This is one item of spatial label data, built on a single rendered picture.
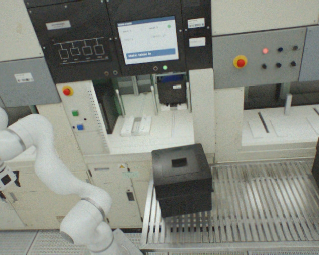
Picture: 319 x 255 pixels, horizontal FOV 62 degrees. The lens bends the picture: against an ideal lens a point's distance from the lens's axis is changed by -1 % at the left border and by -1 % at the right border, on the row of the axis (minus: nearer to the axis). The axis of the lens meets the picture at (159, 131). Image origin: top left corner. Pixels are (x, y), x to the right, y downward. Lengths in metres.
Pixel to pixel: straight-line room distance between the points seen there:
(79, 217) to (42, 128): 0.35
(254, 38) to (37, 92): 1.22
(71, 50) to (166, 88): 0.84
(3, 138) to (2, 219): 1.81
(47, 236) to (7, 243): 0.35
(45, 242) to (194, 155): 1.68
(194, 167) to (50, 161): 0.70
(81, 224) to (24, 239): 1.78
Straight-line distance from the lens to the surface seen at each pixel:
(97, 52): 1.48
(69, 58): 1.54
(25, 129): 1.03
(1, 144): 1.00
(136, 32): 1.40
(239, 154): 1.78
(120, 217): 2.29
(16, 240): 2.84
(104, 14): 1.42
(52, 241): 2.65
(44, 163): 1.04
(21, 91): 1.75
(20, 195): 2.40
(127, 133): 1.92
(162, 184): 1.31
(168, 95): 2.09
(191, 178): 1.32
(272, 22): 1.46
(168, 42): 1.40
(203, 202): 1.45
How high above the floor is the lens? 1.94
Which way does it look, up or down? 34 degrees down
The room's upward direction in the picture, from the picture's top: 9 degrees counter-clockwise
